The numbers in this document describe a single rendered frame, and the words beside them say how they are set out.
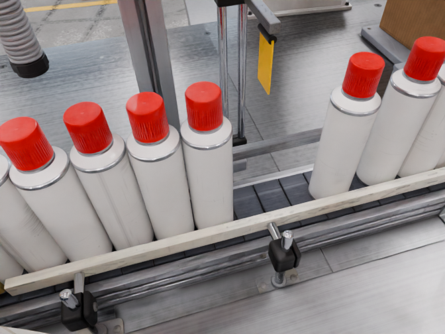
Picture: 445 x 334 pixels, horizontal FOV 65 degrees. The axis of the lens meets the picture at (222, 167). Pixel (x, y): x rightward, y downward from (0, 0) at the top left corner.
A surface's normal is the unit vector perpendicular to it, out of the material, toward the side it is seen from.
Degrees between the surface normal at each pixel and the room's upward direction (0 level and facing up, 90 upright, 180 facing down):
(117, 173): 90
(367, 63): 2
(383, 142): 90
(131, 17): 90
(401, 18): 90
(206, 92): 3
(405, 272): 0
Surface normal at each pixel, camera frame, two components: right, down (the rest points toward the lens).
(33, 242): 0.67, 0.54
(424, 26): -0.95, 0.25
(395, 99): -0.82, 0.43
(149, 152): 0.03, -0.01
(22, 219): 0.84, 0.39
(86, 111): -0.07, -0.66
